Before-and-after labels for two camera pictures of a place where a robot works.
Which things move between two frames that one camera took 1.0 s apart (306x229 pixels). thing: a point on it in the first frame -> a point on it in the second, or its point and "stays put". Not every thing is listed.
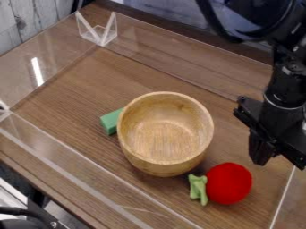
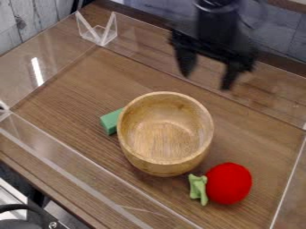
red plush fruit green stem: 228,184 stays put
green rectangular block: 109,121 stays put
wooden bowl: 165,129 stays put
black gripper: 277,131 -> 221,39
